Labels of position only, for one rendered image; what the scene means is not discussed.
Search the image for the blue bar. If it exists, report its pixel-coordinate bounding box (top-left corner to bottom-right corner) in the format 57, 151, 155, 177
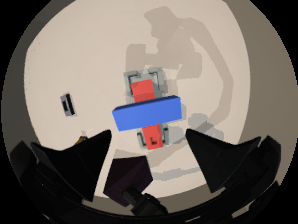
113, 95, 182, 132

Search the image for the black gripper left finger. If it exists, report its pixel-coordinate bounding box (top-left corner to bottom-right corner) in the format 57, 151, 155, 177
31, 129, 113, 202

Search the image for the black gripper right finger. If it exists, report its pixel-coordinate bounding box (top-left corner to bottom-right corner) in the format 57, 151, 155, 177
185, 128, 261, 193

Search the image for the red tapered block with sockets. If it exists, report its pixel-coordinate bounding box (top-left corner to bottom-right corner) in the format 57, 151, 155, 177
130, 80, 164, 151

